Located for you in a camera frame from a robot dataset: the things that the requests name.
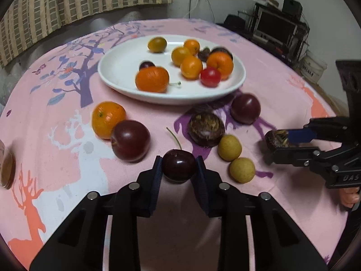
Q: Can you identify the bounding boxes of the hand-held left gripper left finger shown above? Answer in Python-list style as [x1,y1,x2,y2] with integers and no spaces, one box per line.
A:
[30,155,164,271]

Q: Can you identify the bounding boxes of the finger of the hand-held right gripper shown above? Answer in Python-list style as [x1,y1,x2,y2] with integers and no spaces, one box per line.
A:
[271,143,348,173]
[290,116,351,143]

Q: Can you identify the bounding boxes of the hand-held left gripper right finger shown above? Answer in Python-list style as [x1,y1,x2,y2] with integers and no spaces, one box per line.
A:
[194,155,329,271]

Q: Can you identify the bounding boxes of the orange mandarin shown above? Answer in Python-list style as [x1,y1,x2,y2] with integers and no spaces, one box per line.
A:
[135,66,170,93]
[183,40,201,56]
[180,56,204,80]
[92,102,127,140]
[206,52,234,80]

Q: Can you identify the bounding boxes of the red cherry tomato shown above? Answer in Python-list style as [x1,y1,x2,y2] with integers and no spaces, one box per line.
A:
[200,67,222,88]

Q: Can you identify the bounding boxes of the white oval plate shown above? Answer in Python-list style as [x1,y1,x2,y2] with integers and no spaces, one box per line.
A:
[97,34,246,105]

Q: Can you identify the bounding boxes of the yellow orange tomato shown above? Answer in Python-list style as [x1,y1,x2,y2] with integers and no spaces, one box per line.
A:
[171,47,193,67]

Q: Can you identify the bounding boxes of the green orange round fruit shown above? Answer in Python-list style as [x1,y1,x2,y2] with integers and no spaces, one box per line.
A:
[148,36,167,53]

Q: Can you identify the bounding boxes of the person's right hand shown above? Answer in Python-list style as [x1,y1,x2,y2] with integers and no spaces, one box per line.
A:
[339,188,361,212]

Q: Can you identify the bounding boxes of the yellow longan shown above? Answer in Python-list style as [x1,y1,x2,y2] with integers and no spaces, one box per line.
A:
[218,135,242,161]
[229,157,256,183]

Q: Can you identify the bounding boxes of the white plastic bucket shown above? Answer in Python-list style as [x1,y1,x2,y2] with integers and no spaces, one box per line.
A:
[299,50,328,84]

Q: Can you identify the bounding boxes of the pink deer print tablecloth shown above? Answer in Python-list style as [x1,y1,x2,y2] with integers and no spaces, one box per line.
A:
[0,18,352,271]

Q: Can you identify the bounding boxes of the black metal rack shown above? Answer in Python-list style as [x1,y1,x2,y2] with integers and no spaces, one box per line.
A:
[245,2,310,63]

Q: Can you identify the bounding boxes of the computer monitor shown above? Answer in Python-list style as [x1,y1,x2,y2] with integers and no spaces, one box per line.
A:
[254,9,299,43]

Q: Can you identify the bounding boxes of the black speaker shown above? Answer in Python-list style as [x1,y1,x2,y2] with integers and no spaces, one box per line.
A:
[282,0,303,17]

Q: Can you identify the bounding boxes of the plastic cup with cream lid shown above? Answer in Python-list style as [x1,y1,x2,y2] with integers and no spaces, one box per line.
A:
[0,140,16,190]

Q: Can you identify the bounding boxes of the striped beige curtain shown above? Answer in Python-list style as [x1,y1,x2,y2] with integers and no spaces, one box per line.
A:
[0,0,175,68]

